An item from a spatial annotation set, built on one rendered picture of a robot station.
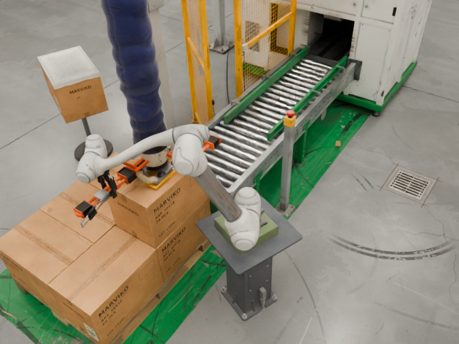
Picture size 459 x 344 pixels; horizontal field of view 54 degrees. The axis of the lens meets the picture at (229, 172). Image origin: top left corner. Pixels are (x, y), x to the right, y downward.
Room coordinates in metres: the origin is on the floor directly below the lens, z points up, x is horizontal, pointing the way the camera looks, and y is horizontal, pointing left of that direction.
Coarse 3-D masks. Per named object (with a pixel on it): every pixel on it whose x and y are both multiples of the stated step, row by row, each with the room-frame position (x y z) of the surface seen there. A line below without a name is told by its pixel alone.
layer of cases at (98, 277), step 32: (128, 160) 2.87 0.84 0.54; (64, 192) 2.52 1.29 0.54; (32, 224) 2.20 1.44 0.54; (64, 224) 2.19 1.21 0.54; (96, 224) 2.17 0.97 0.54; (192, 224) 2.22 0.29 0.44; (0, 256) 2.02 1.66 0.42; (32, 256) 1.91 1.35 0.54; (64, 256) 1.90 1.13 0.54; (96, 256) 1.88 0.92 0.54; (128, 256) 1.87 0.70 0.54; (160, 256) 1.93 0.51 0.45; (32, 288) 1.86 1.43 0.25; (64, 288) 1.64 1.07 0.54; (96, 288) 1.63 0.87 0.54; (128, 288) 1.69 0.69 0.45; (96, 320) 1.46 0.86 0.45; (128, 320) 1.63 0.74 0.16
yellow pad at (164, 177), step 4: (172, 164) 2.28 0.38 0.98; (160, 172) 2.19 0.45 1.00; (168, 172) 2.21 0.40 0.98; (172, 172) 2.22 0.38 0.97; (156, 176) 2.18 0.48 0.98; (160, 176) 2.16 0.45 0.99; (164, 176) 2.17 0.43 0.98; (168, 176) 2.18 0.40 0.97; (160, 180) 2.14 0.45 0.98; (164, 180) 2.14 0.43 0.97; (148, 184) 2.11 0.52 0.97; (152, 184) 2.11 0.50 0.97; (156, 184) 2.10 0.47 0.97; (160, 184) 2.11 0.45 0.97; (152, 188) 2.08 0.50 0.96; (156, 188) 2.07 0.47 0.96
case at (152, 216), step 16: (112, 176) 2.23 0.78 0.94; (176, 176) 2.20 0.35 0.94; (128, 192) 2.07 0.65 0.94; (144, 192) 2.06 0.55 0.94; (160, 192) 2.06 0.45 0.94; (176, 192) 2.14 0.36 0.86; (192, 192) 2.25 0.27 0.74; (112, 208) 2.15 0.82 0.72; (128, 208) 2.04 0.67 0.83; (144, 208) 1.94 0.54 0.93; (160, 208) 2.01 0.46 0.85; (176, 208) 2.12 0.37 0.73; (192, 208) 2.24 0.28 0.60; (128, 224) 2.07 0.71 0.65; (144, 224) 1.96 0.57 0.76; (160, 224) 1.99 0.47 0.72; (176, 224) 2.10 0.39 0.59; (144, 240) 1.99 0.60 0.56; (160, 240) 1.97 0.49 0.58
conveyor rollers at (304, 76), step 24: (288, 72) 4.19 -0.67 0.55; (312, 72) 4.19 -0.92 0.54; (264, 96) 3.81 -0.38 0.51; (288, 96) 3.75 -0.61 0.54; (240, 120) 3.37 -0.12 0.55; (264, 120) 3.38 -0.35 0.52; (240, 144) 3.02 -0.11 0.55; (264, 144) 3.00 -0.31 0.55; (216, 168) 2.72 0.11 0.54; (240, 168) 2.70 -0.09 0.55
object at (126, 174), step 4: (124, 168) 2.13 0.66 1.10; (128, 168) 2.12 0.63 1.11; (120, 172) 2.10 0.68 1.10; (124, 172) 2.09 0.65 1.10; (128, 172) 2.09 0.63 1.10; (132, 172) 2.09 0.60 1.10; (120, 176) 2.06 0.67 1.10; (124, 176) 2.04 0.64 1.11; (128, 176) 2.05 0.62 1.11; (132, 176) 2.06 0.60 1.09; (136, 176) 2.08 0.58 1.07; (120, 180) 2.07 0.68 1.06; (128, 180) 2.04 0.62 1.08; (132, 180) 2.05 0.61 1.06
